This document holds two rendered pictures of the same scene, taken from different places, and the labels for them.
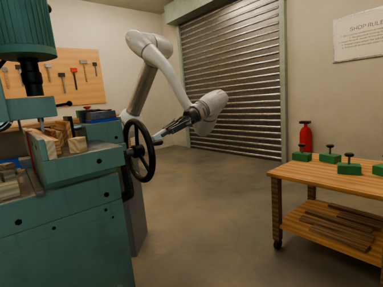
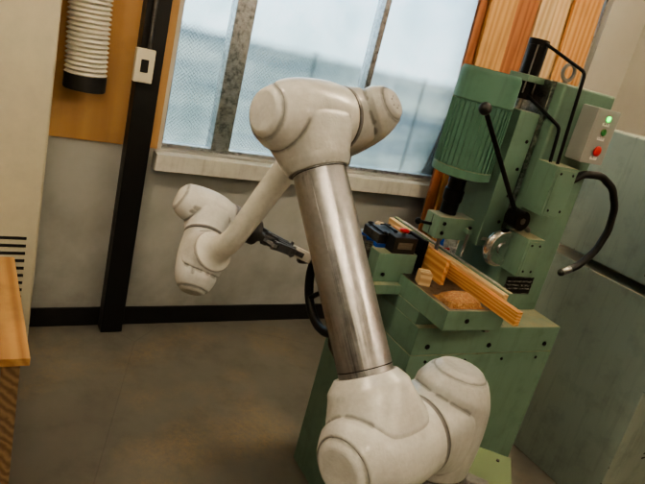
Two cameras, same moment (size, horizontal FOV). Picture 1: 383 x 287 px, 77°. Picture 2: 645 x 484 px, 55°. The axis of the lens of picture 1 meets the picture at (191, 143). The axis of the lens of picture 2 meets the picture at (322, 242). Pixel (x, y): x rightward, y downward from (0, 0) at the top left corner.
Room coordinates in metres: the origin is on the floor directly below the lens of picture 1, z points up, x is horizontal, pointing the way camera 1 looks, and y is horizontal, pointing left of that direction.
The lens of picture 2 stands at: (2.73, 0.37, 1.49)
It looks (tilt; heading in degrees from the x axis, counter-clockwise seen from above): 18 degrees down; 186
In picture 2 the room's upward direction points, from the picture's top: 14 degrees clockwise
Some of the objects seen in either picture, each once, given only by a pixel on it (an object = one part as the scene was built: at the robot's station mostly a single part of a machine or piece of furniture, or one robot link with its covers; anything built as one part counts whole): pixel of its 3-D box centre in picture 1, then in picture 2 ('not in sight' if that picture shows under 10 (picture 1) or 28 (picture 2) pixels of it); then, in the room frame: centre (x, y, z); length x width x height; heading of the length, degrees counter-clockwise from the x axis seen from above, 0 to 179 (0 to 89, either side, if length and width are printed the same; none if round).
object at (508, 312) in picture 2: (42, 138); (447, 269); (0.91, 0.56, 0.92); 0.62 x 0.02 x 0.04; 37
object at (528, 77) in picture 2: not in sight; (531, 69); (0.76, 0.62, 1.54); 0.08 x 0.08 x 0.17; 37
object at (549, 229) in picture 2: not in sight; (524, 195); (0.67, 0.74, 1.16); 0.22 x 0.22 x 0.72; 37
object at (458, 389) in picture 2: not in sight; (442, 414); (1.62, 0.56, 0.86); 0.18 x 0.16 x 0.22; 146
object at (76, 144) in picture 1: (77, 144); not in sight; (0.68, 0.32, 0.92); 0.04 x 0.03 x 0.04; 170
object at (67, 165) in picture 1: (79, 147); (401, 273); (0.92, 0.43, 0.87); 0.61 x 0.30 x 0.06; 37
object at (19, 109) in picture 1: (31, 110); (448, 228); (0.84, 0.53, 1.03); 0.14 x 0.07 x 0.09; 127
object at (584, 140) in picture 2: not in sight; (592, 134); (0.77, 0.85, 1.40); 0.10 x 0.06 x 0.16; 127
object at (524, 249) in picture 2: not in sight; (520, 253); (0.86, 0.76, 1.02); 0.09 x 0.07 x 0.12; 37
